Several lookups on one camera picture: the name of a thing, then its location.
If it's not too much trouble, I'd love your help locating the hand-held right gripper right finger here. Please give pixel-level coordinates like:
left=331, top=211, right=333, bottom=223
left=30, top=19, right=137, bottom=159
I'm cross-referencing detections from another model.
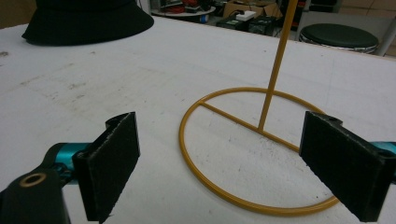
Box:
left=299, top=110, right=396, bottom=223

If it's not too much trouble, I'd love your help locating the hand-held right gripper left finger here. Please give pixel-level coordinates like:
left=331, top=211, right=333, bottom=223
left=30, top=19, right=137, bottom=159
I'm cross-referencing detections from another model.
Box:
left=72, top=111, right=141, bottom=224

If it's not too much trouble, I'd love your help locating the yellow metal hat stand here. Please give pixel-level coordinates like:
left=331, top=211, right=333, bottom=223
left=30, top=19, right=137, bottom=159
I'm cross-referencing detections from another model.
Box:
left=178, top=0, right=340, bottom=217

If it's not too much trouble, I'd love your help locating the black bucket hat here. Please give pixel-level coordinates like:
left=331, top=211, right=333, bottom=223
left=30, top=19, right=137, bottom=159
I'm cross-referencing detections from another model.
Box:
left=21, top=0, right=155, bottom=47

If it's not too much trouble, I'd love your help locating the round black stool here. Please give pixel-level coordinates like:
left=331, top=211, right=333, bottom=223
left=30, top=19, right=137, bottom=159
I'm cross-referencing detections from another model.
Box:
left=299, top=22, right=380, bottom=54

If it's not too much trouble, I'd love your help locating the black equipment case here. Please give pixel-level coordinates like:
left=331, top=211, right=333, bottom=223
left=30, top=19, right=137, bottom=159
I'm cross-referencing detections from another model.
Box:
left=216, top=15, right=278, bottom=36

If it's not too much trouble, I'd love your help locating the round white table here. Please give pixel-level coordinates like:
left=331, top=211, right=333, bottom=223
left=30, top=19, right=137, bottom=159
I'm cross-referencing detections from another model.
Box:
left=150, top=6, right=217, bottom=18

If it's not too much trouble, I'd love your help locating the white power adapter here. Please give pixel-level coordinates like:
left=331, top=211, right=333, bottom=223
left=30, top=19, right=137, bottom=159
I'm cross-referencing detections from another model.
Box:
left=235, top=10, right=257, bottom=22

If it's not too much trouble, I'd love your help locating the cardboard box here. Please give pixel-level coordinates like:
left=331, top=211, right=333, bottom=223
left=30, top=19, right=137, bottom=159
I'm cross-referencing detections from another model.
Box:
left=222, top=0, right=284, bottom=20

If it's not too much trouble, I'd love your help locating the red cable bundle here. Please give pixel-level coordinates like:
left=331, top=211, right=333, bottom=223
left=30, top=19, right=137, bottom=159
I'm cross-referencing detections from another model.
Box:
left=164, top=3, right=188, bottom=15

